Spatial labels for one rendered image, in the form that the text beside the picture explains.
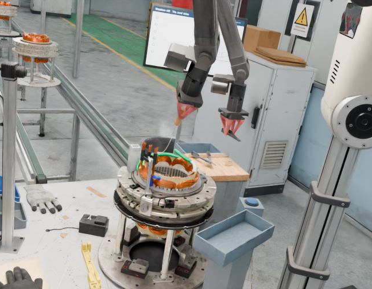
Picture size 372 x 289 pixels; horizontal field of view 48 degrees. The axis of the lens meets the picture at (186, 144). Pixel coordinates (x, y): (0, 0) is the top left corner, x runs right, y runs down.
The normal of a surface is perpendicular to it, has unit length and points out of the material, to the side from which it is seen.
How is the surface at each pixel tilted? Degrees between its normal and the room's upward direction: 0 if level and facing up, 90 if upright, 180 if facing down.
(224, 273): 90
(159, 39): 83
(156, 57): 83
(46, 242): 0
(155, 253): 0
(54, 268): 0
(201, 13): 124
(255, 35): 90
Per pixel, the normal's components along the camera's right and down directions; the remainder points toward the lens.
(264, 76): -0.88, 0.03
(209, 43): -0.16, 0.79
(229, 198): 0.39, 0.39
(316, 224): -0.15, 0.33
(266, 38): 0.60, 0.38
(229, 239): 0.16, -0.92
